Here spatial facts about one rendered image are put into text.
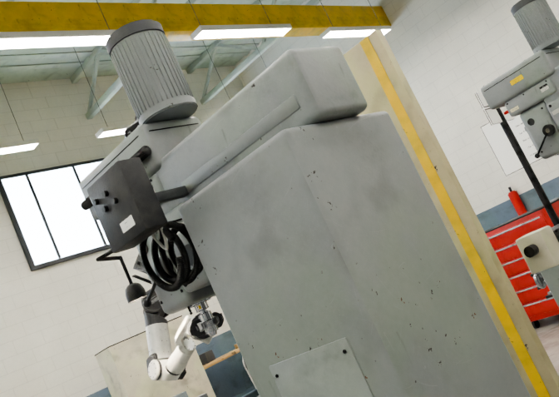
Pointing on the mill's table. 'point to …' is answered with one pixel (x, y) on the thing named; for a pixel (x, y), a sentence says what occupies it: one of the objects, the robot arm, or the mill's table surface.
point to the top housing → (157, 142)
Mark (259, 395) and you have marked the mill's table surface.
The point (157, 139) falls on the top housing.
